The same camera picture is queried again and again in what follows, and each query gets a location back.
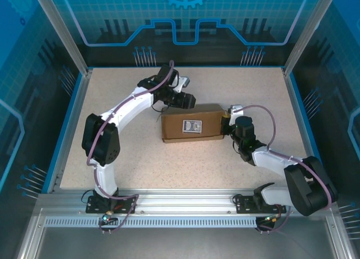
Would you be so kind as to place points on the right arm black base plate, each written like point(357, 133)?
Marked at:
point(244, 205)

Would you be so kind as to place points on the aluminium side rail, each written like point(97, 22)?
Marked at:
point(291, 85)
point(72, 129)

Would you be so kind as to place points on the aluminium frame post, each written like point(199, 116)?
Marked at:
point(304, 40)
point(69, 40)

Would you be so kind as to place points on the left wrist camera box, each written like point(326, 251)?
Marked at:
point(182, 82)

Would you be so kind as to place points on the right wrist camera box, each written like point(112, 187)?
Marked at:
point(235, 108)

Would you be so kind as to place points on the blue playing card deck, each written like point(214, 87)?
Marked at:
point(192, 127)

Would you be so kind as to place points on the yellow power connector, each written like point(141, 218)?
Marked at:
point(108, 214)
point(274, 218)

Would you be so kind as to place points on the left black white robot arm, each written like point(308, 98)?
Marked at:
point(101, 141)

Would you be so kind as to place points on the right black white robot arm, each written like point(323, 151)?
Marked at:
point(306, 183)

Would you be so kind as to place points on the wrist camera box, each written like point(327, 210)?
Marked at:
point(235, 108)
point(182, 82)

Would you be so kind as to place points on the brown cardboard box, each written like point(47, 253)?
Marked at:
point(174, 127)

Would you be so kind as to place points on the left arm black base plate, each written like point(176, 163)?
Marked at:
point(95, 207)

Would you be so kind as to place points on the aluminium mounting rail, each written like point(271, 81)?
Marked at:
point(182, 200)

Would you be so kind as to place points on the blue table edge frame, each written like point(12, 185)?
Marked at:
point(69, 115)

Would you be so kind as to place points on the grey metal tray frame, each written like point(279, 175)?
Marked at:
point(182, 242)

